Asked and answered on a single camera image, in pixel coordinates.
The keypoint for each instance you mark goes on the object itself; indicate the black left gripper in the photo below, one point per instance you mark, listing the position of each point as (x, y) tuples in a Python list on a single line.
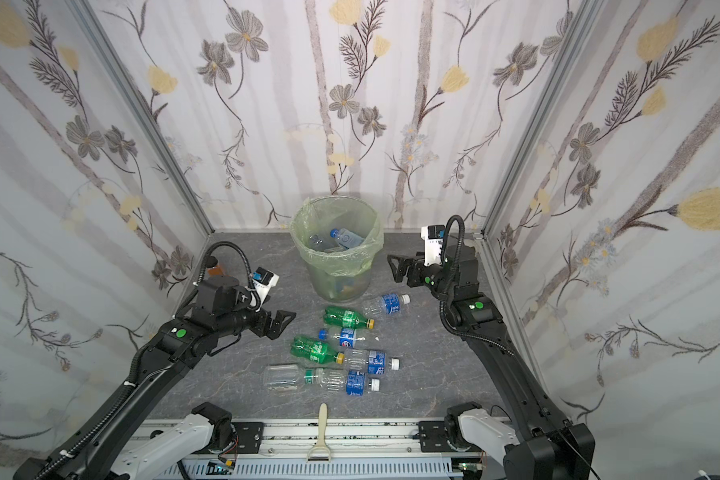
[(265, 322)]

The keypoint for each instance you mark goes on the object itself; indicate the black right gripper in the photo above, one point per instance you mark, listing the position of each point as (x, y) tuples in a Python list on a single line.
[(411, 269)]

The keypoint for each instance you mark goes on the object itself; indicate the clear bottle blue label white cap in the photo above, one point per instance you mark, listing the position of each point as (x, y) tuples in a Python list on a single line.
[(385, 305)]

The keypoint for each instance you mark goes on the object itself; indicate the clear bottle green cap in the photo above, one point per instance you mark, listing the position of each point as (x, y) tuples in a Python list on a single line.
[(287, 377)]

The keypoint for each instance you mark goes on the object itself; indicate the clear bottle light blue label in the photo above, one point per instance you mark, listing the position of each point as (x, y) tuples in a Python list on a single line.
[(346, 238)]

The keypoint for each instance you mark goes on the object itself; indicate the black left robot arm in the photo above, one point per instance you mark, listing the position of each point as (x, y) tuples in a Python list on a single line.
[(216, 307)]

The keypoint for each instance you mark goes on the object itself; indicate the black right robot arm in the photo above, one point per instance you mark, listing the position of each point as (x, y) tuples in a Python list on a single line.
[(540, 441)]

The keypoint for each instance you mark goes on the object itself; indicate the mesh bin with green liner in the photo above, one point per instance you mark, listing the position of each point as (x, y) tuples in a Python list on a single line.
[(339, 275)]

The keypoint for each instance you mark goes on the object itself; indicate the green bottle yellow cap lower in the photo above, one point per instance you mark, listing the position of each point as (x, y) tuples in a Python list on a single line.
[(315, 350)]

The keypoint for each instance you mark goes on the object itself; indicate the green bottle yellow cap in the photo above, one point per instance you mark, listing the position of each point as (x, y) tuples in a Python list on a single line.
[(315, 350), (347, 318)]

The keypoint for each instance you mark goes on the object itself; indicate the green bottle yellow cap upper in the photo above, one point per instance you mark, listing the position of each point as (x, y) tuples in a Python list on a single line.
[(347, 318)]

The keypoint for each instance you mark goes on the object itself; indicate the brown spice jar black lid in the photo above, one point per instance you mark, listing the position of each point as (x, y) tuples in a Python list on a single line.
[(213, 267)]

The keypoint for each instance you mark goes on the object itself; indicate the clear bottle blue label bottom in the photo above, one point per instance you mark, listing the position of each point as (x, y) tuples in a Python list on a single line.
[(353, 383)]

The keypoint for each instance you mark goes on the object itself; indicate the clear bottle blue label middle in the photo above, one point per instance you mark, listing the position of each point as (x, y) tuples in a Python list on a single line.
[(372, 362)]

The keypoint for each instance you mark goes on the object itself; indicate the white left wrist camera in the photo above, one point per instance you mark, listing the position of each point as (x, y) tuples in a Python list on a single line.
[(263, 281)]

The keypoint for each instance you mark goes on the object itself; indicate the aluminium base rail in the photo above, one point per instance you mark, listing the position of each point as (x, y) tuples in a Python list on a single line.
[(158, 449)]

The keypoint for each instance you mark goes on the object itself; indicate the cream handled peeler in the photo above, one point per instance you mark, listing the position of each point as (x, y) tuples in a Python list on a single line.
[(320, 451)]

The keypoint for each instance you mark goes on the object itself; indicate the white perforated cable duct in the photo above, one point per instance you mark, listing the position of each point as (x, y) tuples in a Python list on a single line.
[(350, 468)]

